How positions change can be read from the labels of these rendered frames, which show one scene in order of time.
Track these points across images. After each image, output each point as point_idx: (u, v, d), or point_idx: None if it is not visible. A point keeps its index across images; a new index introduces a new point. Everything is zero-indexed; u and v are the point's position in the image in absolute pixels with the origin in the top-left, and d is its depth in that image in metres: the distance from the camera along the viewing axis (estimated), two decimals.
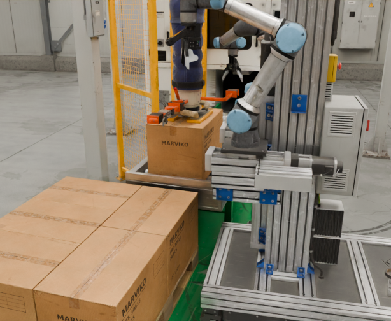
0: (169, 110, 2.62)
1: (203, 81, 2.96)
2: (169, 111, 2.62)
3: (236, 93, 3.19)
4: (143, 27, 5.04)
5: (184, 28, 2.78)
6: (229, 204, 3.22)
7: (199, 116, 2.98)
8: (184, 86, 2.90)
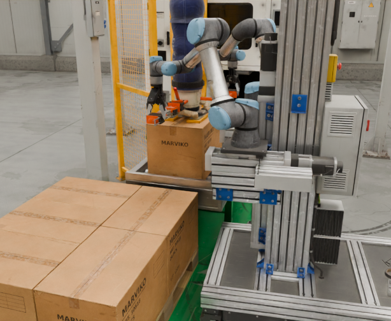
0: (169, 110, 2.63)
1: (203, 81, 2.97)
2: (169, 111, 2.62)
3: (236, 93, 3.19)
4: (143, 27, 5.04)
5: (184, 28, 2.78)
6: (229, 204, 3.22)
7: (199, 116, 2.99)
8: (184, 86, 2.90)
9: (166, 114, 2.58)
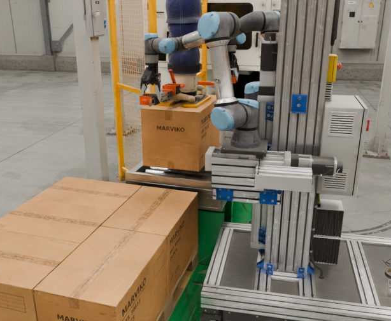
0: (164, 92, 2.51)
1: (200, 64, 2.85)
2: (163, 93, 2.50)
3: (235, 79, 3.07)
4: (143, 27, 5.04)
5: None
6: (229, 204, 3.22)
7: (195, 101, 2.86)
8: (181, 69, 2.78)
9: (161, 96, 2.46)
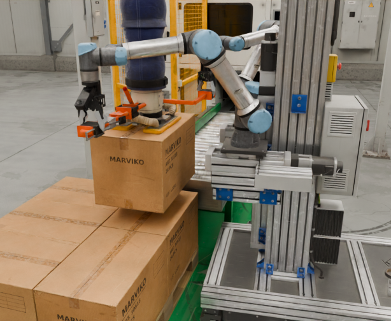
0: (113, 118, 1.94)
1: (165, 78, 2.28)
2: (113, 120, 1.93)
3: (211, 95, 2.50)
4: None
5: None
6: (229, 204, 3.22)
7: (160, 124, 2.30)
8: (140, 85, 2.21)
9: (108, 124, 1.90)
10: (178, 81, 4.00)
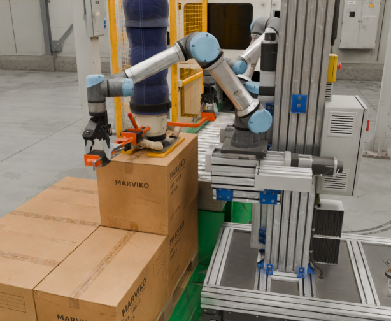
0: (119, 144, 1.98)
1: (169, 102, 2.32)
2: (119, 146, 1.97)
3: (214, 116, 2.54)
4: None
5: (141, 35, 2.13)
6: (229, 204, 3.22)
7: (164, 147, 2.34)
8: (144, 109, 2.26)
9: (114, 151, 1.93)
10: (178, 81, 4.00)
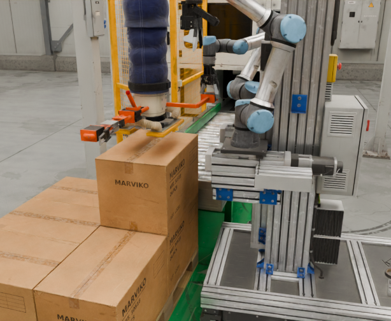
0: (116, 121, 1.94)
1: (169, 81, 2.28)
2: (116, 123, 1.94)
3: (214, 98, 2.51)
4: None
5: None
6: (229, 204, 3.22)
7: (163, 127, 2.30)
8: (143, 89, 2.22)
9: (111, 128, 1.90)
10: (178, 81, 4.00)
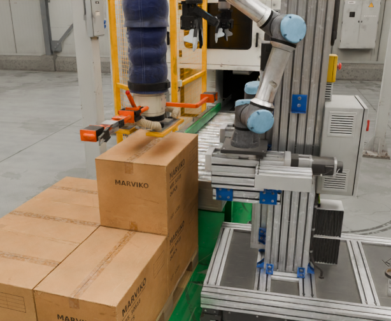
0: (116, 121, 1.95)
1: (168, 81, 2.29)
2: (116, 123, 1.94)
3: (213, 97, 2.51)
4: None
5: None
6: (229, 204, 3.22)
7: (163, 127, 2.30)
8: (142, 88, 2.22)
9: (111, 128, 1.90)
10: (178, 81, 4.00)
